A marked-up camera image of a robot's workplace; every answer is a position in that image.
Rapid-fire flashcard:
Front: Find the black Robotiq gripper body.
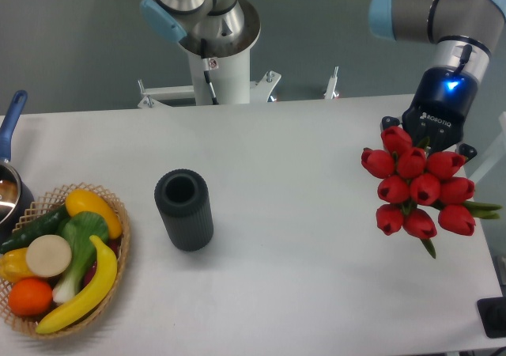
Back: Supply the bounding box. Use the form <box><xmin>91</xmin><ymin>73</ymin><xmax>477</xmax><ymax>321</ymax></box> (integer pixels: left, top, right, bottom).
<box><xmin>402</xmin><ymin>67</ymin><xmax>478</xmax><ymax>152</ymax></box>

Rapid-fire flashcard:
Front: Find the red tulip bouquet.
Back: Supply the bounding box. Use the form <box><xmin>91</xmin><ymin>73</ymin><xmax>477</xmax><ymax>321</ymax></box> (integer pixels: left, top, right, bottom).
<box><xmin>361</xmin><ymin>125</ymin><xmax>502</xmax><ymax>259</ymax></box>

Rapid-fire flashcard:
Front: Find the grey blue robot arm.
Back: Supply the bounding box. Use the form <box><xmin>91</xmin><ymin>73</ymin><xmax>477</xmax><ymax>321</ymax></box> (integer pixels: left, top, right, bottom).
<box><xmin>140</xmin><ymin>0</ymin><xmax>505</xmax><ymax>158</ymax></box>

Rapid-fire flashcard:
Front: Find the dark grey ribbed vase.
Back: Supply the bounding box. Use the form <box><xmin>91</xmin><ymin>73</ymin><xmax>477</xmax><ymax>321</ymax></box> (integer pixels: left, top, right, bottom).
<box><xmin>154</xmin><ymin>169</ymin><xmax>213</xmax><ymax>252</ymax></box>

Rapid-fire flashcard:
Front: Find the right table clamp bolt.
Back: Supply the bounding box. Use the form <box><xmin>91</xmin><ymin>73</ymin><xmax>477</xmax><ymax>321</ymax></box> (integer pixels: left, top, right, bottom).
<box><xmin>323</xmin><ymin>66</ymin><xmax>339</xmax><ymax>100</ymax></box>

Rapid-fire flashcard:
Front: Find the black device at table edge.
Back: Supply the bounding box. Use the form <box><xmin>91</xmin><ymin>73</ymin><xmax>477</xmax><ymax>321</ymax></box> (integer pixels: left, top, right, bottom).
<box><xmin>477</xmin><ymin>297</ymin><xmax>505</xmax><ymax>339</ymax></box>

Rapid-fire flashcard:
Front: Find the yellow squash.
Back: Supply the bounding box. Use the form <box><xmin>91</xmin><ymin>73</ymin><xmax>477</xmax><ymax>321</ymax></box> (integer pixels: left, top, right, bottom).
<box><xmin>65</xmin><ymin>189</ymin><xmax>123</xmax><ymax>240</ymax></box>

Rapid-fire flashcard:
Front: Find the yellow banana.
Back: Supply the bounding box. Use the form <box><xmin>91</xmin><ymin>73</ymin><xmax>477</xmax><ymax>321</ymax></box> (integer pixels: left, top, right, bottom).
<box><xmin>36</xmin><ymin>235</ymin><xmax>118</xmax><ymax>335</ymax></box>

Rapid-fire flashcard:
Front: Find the green bok choy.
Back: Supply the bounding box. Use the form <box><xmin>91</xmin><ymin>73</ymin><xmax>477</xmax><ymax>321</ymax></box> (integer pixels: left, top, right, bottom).
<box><xmin>53</xmin><ymin>211</ymin><xmax>109</xmax><ymax>305</ymax></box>

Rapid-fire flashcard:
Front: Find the green cucumber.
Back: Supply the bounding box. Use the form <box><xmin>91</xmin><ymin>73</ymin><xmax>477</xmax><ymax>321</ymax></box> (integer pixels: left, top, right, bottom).
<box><xmin>1</xmin><ymin>205</ymin><xmax>70</xmax><ymax>255</ymax></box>

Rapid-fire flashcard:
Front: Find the woven wicker basket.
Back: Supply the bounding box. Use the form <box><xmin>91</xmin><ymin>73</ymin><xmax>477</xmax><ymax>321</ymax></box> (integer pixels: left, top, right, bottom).
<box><xmin>1</xmin><ymin>182</ymin><xmax>130</xmax><ymax>339</ymax></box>

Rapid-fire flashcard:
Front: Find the beige round slice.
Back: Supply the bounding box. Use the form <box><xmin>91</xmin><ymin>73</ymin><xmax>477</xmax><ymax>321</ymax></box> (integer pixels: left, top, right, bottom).
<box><xmin>25</xmin><ymin>235</ymin><xmax>72</xmax><ymax>278</ymax></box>

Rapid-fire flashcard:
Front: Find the orange fruit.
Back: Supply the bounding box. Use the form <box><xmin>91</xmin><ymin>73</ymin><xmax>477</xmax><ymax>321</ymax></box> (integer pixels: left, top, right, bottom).
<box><xmin>8</xmin><ymin>278</ymin><xmax>52</xmax><ymax>316</ymax></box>

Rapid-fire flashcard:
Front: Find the yellow bell pepper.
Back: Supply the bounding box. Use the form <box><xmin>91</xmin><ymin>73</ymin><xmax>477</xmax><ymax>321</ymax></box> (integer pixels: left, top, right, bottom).
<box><xmin>1</xmin><ymin>248</ymin><xmax>36</xmax><ymax>283</ymax></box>

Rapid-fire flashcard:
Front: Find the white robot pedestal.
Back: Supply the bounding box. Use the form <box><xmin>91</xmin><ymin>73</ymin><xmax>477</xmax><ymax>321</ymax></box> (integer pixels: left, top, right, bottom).
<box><xmin>180</xmin><ymin>0</ymin><xmax>261</xmax><ymax>105</ymax></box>

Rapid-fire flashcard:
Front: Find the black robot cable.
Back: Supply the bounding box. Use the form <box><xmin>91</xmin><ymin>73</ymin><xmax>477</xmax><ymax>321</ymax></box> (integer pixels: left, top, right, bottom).
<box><xmin>199</xmin><ymin>38</ymin><xmax>220</xmax><ymax>106</ymax></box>

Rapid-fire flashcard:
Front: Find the white table clamp bracket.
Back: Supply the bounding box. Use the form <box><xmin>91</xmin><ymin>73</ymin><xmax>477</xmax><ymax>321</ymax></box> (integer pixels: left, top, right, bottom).
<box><xmin>138</xmin><ymin>70</ymin><xmax>281</xmax><ymax>108</ymax></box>

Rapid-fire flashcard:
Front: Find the blue handled saucepan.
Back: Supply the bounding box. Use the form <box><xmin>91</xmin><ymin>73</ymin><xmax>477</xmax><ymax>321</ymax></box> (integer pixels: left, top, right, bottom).
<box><xmin>1</xmin><ymin>90</ymin><xmax>34</xmax><ymax>242</ymax></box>

